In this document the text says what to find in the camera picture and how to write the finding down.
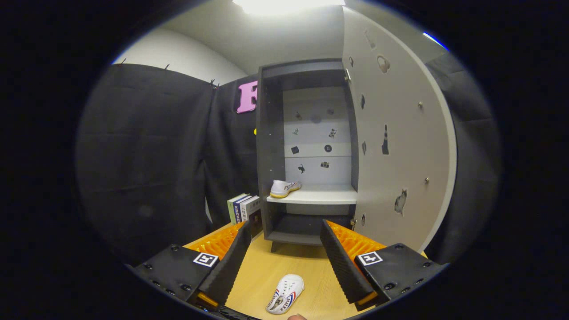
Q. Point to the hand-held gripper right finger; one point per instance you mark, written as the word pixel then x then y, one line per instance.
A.
pixel 342 266

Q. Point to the light grey shoe cabinet door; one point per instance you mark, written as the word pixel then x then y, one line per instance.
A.
pixel 409 133

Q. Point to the white-spined book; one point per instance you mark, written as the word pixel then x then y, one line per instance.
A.
pixel 254 209

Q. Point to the white cabinet shelf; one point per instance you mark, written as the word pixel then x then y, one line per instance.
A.
pixel 320 195

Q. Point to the white shoe with striped sides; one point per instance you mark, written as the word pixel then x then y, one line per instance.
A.
pixel 286 291

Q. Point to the green-spined book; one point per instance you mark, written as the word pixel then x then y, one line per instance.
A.
pixel 232 211

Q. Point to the white shoe with yellow sole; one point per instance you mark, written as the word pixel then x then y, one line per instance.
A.
pixel 283 189

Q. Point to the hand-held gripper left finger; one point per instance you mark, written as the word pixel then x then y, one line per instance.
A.
pixel 229 266

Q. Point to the black backdrop cloth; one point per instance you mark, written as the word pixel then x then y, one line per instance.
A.
pixel 142 169

